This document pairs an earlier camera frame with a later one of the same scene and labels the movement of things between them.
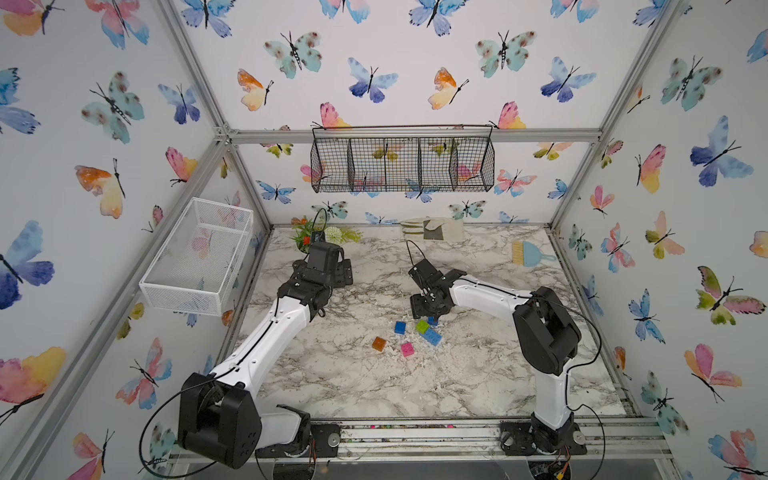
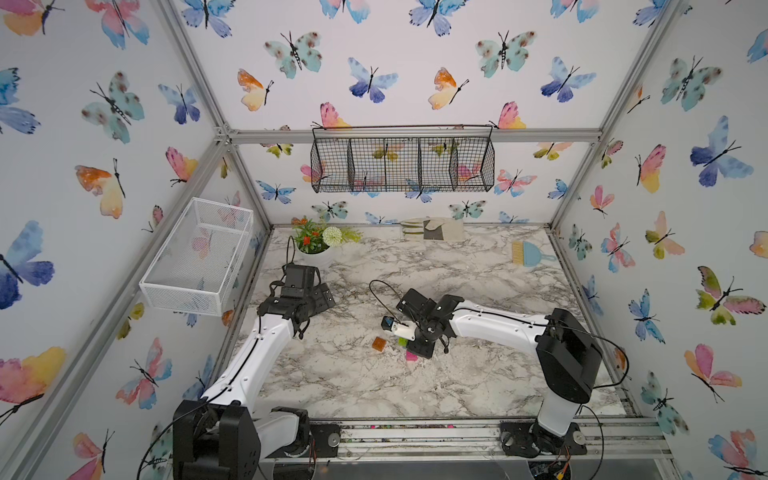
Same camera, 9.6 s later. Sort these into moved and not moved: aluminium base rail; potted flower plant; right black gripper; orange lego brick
Moved: right black gripper
Not moved: aluminium base rail; potted flower plant; orange lego brick
